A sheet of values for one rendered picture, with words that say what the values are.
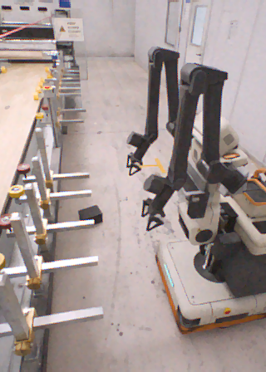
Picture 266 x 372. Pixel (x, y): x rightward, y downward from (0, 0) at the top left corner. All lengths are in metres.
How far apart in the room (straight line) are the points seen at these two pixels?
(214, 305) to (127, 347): 0.61
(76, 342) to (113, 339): 0.24
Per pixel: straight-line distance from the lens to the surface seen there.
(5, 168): 1.82
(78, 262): 1.20
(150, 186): 0.97
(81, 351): 1.91
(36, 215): 1.27
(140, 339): 1.92
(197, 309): 1.75
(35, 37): 5.33
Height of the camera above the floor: 1.76
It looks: 34 degrees down
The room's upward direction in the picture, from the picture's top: 2 degrees clockwise
